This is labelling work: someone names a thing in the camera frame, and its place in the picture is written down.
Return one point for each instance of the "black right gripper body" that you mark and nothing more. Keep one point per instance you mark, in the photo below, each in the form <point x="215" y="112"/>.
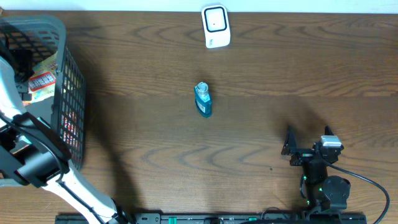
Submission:
<point x="302" y="156"/>

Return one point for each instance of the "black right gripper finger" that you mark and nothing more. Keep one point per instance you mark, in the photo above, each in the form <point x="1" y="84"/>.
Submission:
<point x="328" y="131"/>
<point x="290" y="145"/>

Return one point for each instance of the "yellow white snack bag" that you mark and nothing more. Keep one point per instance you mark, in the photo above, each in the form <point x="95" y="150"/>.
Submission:
<point x="41" y="85"/>

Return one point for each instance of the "teal mouthwash bottle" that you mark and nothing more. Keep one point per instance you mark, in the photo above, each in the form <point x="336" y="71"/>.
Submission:
<point x="203" y="99"/>

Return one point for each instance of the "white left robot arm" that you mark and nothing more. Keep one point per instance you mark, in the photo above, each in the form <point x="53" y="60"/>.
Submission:
<point x="42" y="154"/>

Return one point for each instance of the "white barcode scanner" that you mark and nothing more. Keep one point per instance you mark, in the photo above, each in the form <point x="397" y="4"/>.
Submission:
<point x="216" y="26"/>

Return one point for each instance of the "dark grey plastic basket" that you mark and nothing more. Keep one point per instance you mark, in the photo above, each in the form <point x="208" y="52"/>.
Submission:
<point x="45" y="36"/>

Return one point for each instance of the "red snack package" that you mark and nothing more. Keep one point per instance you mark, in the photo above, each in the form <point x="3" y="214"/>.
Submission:
<point x="70" y="133"/>

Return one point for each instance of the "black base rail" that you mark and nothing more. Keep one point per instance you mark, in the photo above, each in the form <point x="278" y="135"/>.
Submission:
<point x="273" y="217"/>

